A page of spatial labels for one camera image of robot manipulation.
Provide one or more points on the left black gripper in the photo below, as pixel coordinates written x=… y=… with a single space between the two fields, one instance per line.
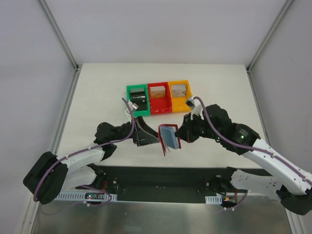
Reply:
x=136 y=133

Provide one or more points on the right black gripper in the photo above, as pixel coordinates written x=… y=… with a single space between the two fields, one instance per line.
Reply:
x=189 y=130

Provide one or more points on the red leather card holder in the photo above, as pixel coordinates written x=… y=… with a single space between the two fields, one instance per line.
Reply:
x=164 y=148

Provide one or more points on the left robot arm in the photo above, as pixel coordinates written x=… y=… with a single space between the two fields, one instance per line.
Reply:
x=52 y=174

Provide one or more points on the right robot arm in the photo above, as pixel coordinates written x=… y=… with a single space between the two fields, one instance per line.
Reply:
x=288 y=184

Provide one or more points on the black card in green bin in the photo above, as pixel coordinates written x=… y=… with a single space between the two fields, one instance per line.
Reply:
x=138 y=96

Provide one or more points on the green plastic bin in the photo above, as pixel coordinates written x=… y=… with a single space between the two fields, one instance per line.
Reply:
x=139 y=113

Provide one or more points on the yellow plastic bin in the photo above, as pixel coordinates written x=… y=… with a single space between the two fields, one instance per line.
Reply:
x=180 y=91

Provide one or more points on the red plastic bin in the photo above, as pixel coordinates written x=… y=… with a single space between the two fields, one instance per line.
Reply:
x=159 y=98

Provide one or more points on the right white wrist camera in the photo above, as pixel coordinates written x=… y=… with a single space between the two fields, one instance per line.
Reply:
x=196 y=108

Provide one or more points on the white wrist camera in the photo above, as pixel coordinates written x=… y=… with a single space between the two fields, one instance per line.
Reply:
x=131 y=108
x=196 y=108

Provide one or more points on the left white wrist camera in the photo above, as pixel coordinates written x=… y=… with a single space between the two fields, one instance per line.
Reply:
x=131 y=108

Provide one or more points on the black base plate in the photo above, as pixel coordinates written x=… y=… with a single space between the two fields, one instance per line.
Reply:
x=163 y=184

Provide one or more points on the right white cable duct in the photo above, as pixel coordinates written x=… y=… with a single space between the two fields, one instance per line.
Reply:
x=215 y=200

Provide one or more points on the white cable duct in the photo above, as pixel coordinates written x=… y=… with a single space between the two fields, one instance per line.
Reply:
x=85 y=196
x=215 y=200

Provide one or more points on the left white cable duct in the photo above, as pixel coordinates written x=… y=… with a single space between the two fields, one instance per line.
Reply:
x=85 y=196

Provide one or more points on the left aluminium frame post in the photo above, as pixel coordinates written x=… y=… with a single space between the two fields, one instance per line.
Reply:
x=58 y=33

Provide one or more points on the aluminium frame post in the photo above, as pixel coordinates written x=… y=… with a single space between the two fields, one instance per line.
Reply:
x=58 y=33
x=270 y=33

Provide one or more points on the right aluminium frame post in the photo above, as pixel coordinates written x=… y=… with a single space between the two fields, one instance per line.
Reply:
x=270 y=33

